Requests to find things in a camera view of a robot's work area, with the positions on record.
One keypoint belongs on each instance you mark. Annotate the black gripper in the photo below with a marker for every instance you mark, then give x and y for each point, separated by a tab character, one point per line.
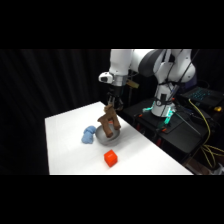
116	91

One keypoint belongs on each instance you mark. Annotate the brown plush deer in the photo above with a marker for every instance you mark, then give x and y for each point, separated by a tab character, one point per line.
108	121

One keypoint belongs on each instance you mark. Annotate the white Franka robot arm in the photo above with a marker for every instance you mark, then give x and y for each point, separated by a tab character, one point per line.
121	61

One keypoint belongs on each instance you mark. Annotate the grey metal bowl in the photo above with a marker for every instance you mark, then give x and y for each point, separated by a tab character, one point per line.
110	140

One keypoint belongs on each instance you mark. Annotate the tan tag on wrist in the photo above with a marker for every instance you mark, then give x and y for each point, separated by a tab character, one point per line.
133	84

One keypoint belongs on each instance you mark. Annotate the blue plush toy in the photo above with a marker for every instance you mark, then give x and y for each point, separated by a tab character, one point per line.
88	135

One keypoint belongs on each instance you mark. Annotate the orange cube block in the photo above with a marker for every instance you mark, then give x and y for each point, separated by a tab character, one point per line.
111	158

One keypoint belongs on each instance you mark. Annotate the black robot stand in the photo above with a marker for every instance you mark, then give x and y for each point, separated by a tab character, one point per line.
180	133

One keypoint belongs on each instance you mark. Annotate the black curtain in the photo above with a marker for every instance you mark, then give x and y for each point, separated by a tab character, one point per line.
36	86

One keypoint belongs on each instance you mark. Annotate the black laptop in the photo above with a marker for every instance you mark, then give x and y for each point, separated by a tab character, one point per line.
201	95

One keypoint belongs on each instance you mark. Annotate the small yellow object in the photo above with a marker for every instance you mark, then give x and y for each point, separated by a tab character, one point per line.
217	109

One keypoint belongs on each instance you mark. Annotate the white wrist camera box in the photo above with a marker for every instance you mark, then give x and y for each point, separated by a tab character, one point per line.
105	77

